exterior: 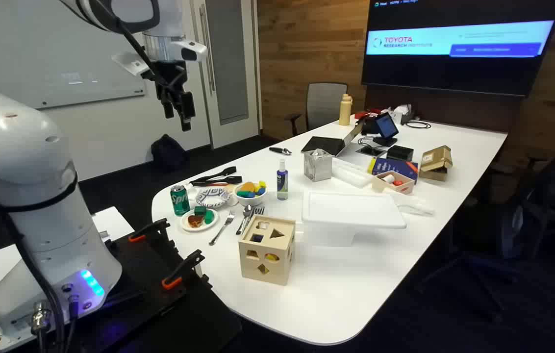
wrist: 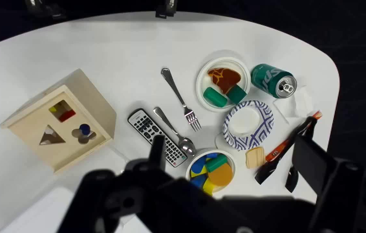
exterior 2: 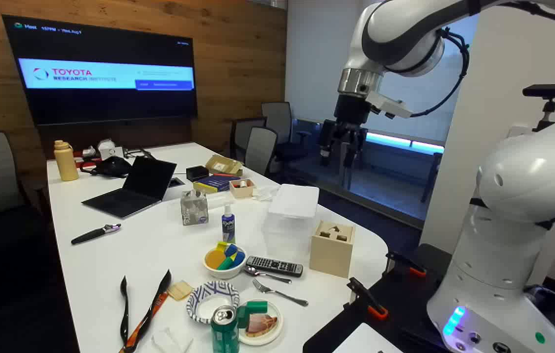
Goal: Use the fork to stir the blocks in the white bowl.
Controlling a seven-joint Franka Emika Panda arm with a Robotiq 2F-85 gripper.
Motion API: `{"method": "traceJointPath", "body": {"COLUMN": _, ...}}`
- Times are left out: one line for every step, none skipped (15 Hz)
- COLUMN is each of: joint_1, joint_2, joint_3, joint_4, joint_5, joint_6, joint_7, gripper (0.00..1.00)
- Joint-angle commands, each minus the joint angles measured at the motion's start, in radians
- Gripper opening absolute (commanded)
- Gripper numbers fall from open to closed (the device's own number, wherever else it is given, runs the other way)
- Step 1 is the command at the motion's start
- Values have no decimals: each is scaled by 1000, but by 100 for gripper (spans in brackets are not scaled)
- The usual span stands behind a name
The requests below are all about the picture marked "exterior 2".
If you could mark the patterned paper plate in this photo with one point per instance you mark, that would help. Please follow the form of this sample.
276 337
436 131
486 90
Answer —
207 298

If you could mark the wall mounted tv screen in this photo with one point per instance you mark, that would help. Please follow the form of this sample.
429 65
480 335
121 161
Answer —
76 72

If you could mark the blue book box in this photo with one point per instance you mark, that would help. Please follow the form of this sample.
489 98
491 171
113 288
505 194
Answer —
213 184

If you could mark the black marker pen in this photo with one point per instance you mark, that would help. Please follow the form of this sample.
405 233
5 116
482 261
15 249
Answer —
105 229

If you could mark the silver metal fork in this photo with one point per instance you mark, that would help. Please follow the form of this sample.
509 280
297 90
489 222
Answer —
272 290

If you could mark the white plate with food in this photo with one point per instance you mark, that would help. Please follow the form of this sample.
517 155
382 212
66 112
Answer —
260 322

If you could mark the black laptop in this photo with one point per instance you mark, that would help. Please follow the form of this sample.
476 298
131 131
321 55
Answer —
146 184

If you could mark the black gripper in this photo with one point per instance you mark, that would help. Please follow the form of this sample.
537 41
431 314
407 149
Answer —
348 110

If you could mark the tan sponge square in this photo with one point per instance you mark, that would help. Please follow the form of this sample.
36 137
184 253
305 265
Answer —
180 290

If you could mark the white bowl with blocks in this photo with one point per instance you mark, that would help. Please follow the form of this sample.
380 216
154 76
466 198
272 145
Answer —
225 261

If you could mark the grey office chair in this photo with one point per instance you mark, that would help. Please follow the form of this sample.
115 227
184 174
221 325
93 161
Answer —
260 149

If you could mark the black clamp orange tip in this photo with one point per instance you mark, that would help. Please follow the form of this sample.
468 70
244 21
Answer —
413 267
374 306

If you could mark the small wooden tray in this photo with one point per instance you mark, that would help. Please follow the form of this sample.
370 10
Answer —
242 188

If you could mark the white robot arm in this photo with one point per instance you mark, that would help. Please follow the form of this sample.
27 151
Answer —
482 304

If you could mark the yellow mustard bottle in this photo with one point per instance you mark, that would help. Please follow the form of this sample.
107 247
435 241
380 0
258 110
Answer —
66 161

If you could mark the black remote control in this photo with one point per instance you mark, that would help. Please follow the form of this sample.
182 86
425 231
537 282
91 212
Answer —
278 267

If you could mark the clear plastic storage bin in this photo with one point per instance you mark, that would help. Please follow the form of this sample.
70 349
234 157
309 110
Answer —
291 218

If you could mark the green soda can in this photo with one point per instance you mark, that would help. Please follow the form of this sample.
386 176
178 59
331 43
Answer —
225 329

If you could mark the silver metal spoon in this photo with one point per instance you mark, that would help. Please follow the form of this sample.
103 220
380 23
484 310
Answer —
252 271

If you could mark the black camera on stand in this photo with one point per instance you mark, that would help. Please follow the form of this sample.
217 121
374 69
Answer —
548 94

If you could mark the blue spray bottle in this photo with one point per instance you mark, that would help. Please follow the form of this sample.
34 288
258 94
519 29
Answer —
229 223

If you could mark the wooden shape sorter cube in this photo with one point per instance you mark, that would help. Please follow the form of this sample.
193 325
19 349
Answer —
333 247

